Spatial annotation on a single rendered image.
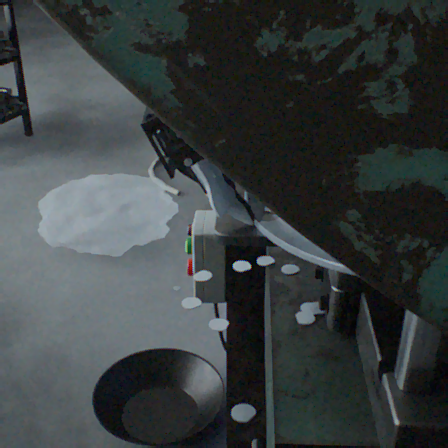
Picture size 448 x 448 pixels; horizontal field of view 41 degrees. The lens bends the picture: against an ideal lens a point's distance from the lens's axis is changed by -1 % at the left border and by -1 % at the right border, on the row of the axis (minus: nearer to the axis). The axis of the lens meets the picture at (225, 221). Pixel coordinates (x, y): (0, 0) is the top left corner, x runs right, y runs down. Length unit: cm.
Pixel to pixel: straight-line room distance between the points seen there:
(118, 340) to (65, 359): 15
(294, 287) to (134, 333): 101
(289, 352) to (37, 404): 99
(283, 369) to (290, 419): 7
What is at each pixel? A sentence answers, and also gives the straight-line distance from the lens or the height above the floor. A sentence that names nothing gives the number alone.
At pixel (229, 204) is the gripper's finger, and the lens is 56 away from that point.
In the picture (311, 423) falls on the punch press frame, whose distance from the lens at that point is 57.
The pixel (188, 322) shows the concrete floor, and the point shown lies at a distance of 171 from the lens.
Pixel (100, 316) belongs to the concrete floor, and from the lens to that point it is 177.
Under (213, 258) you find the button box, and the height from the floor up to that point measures 58.
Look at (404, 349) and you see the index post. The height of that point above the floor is 74.
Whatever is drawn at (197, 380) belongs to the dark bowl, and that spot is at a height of 3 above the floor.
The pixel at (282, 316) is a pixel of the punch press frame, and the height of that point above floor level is 64.
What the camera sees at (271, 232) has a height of 78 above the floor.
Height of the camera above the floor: 106
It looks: 29 degrees down
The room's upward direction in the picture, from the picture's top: straight up
